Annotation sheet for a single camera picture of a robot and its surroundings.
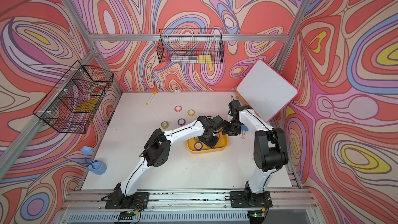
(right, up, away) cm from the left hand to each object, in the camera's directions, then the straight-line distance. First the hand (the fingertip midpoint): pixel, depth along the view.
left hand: (213, 144), depth 91 cm
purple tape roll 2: (-20, +12, +12) cm, 27 cm away
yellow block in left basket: (-61, +23, -19) cm, 68 cm away
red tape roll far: (-24, +21, +20) cm, 38 cm away
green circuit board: (-42, -28, -20) cm, 54 cm away
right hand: (+8, +5, -2) cm, 10 cm away
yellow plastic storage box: (+5, +1, 0) cm, 5 cm away
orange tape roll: (-14, +19, +17) cm, 29 cm away
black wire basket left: (-70, +24, -17) cm, 76 cm away
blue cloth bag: (-60, -7, -14) cm, 62 cm away
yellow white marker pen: (-44, +32, +28) cm, 61 cm away
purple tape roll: (-9, -1, -1) cm, 9 cm away
